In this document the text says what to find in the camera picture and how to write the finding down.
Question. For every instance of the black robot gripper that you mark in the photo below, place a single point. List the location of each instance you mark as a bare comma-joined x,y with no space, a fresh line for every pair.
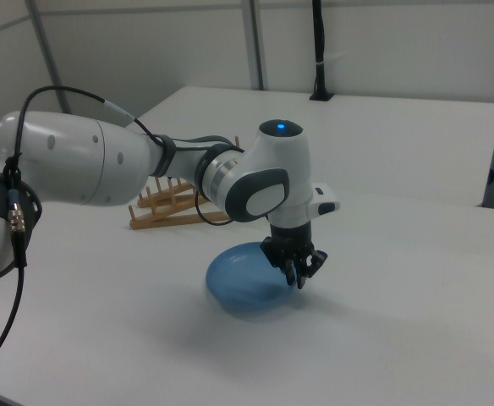
291,249

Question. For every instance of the blue round plate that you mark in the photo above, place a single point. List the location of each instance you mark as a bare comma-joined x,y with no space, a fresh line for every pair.
247,283

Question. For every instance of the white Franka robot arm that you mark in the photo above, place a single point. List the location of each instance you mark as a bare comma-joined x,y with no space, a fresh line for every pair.
82,160

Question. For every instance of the wooden peg plate rack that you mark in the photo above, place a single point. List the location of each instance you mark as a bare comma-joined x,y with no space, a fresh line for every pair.
166,220

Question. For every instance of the black pole stand with band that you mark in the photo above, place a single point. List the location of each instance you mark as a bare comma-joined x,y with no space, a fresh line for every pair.
320,42

